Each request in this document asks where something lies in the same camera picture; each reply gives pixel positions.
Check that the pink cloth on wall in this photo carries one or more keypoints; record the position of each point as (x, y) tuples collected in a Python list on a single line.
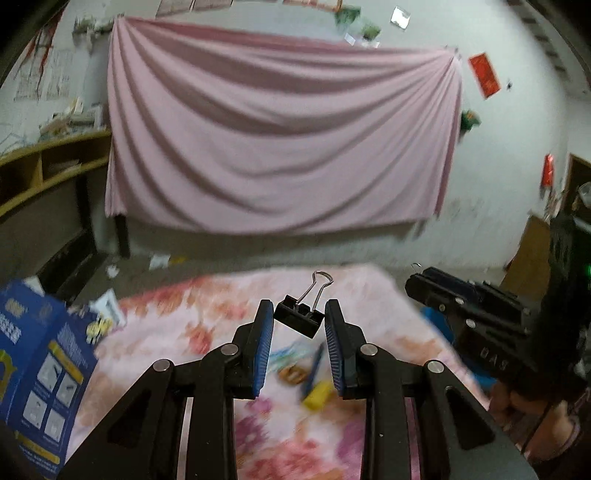
[(277, 138)]

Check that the small black white photo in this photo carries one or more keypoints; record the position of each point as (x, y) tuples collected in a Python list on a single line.
[(400, 16)]

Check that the black desk frame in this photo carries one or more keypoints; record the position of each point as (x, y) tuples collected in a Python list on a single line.
[(69, 263)]

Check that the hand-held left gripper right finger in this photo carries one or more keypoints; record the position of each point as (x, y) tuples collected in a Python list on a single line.
[(333, 350)]

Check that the small white yellow packet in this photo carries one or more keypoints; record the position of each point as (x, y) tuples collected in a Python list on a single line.
[(104, 318)]

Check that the blue cardboard box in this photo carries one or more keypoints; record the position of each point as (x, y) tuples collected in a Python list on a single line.
[(37, 360)]

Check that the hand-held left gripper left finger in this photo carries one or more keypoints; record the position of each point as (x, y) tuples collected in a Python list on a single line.
[(264, 346)]

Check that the white paper scrap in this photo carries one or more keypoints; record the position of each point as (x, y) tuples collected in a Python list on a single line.
[(111, 271), (159, 261)]

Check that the floral blanket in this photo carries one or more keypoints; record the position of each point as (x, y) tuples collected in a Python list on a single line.
[(184, 332)]

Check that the wooden shelf unit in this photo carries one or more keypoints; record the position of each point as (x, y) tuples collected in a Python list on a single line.
[(60, 147)]

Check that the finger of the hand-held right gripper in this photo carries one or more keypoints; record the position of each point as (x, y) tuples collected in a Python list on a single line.
[(455, 279), (434, 293)]

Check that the red paper envelope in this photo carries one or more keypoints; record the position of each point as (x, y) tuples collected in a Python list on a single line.
[(485, 74)]

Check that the red black tassel ornament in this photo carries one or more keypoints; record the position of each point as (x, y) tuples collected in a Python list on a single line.
[(41, 44)]

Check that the wooden cabinet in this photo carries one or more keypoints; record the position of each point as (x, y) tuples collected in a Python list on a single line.
[(531, 251)]

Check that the black binder clip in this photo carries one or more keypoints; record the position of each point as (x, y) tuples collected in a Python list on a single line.
[(298, 316)]

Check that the pile of books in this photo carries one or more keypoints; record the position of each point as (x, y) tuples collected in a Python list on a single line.
[(69, 120)]

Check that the person's right hand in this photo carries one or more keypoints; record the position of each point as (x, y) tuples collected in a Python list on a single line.
[(512, 413)]

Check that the green photo print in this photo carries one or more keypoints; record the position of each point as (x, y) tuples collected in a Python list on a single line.
[(347, 16), (371, 30)]

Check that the person's right forearm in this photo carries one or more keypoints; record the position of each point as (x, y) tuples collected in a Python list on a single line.
[(565, 434)]

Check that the green hanging pouch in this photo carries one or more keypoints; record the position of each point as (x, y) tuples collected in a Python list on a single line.
[(470, 121)]

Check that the white wall papers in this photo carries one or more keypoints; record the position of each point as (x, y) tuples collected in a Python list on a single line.
[(44, 76)]

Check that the yellow small block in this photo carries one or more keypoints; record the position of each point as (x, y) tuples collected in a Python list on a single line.
[(317, 396)]

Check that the red wall hanging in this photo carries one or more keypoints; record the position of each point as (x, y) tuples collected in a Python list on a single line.
[(548, 170)]

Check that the blue pen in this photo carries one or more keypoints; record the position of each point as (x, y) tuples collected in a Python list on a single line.
[(314, 369)]

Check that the orange small packet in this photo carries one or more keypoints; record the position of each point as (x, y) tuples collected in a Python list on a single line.
[(292, 374)]

